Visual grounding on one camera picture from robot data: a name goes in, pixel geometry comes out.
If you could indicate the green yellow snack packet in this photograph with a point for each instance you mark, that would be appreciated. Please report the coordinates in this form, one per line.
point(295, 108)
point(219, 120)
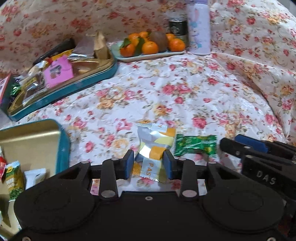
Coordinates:
point(13, 183)

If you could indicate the green foil snack packet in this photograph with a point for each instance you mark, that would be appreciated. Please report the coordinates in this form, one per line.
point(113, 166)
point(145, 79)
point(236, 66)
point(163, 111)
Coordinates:
point(194, 143)

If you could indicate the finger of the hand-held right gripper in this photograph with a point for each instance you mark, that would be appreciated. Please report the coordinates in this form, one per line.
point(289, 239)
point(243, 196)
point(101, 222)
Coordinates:
point(231, 147)
point(251, 141)

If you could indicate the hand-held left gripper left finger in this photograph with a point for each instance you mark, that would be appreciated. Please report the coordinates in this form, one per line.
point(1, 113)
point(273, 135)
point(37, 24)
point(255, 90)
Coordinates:
point(129, 163)

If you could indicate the purple thermos bottle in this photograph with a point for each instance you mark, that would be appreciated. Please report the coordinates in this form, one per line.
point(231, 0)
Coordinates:
point(198, 30)

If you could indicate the teal tin tray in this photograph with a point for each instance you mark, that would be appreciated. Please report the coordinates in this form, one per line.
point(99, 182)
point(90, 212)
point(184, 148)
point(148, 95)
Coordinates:
point(81, 81)

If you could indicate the silver brown snack packet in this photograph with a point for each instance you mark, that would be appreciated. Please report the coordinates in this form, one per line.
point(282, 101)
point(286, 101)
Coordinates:
point(81, 46)

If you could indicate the floral sofa cover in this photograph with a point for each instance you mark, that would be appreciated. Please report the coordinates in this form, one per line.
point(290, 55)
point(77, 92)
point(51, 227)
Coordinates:
point(185, 92)

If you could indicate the long white snack packet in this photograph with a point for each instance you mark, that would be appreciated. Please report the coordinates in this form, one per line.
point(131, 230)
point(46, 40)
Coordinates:
point(34, 177)

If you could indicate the dark coffee can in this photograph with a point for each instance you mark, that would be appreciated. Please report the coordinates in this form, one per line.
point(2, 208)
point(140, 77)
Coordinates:
point(178, 30)

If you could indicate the white silver snack packet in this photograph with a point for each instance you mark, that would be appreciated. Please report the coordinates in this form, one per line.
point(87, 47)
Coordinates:
point(34, 69)

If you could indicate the white fruit plate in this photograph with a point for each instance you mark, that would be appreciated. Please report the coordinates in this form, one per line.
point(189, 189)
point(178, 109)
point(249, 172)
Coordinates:
point(148, 57)

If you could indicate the small green foil candy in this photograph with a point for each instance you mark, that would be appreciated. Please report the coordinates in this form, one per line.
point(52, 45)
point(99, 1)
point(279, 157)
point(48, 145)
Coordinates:
point(15, 89)

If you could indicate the gold paper bag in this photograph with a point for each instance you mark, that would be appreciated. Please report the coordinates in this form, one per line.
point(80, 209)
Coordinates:
point(100, 47)

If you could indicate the red white snack packet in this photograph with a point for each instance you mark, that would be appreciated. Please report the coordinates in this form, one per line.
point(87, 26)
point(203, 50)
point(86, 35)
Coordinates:
point(2, 166)

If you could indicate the brown kiwi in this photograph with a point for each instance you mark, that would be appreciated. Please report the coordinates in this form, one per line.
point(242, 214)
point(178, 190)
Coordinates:
point(159, 40)

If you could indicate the pile of tangerines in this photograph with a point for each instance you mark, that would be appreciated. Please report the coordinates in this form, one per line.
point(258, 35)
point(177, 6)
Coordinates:
point(150, 47)

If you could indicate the yellow white snack packet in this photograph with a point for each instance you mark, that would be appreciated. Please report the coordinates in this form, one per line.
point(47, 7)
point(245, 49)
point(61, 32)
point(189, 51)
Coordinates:
point(153, 139)

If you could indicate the teal tin box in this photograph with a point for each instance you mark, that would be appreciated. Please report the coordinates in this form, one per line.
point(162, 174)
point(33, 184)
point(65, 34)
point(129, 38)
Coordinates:
point(30, 143)

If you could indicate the pink snack packet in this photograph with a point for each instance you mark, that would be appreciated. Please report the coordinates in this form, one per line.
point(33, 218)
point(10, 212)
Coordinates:
point(59, 71)

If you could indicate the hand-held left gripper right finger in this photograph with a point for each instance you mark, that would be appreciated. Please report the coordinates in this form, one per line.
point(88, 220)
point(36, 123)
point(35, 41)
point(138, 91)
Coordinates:
point(168, 165)

